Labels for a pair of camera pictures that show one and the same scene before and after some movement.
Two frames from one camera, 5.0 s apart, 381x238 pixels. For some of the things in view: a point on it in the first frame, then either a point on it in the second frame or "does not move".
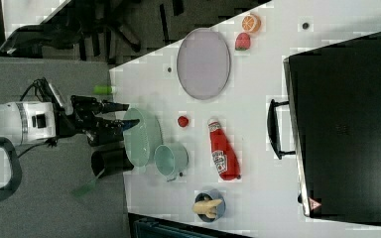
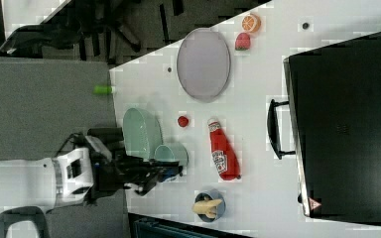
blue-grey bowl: (211, 194) does not move
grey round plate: (203, 63) does not move
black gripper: (84, 119) → (109, 173)
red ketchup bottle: (222, 153) does not move
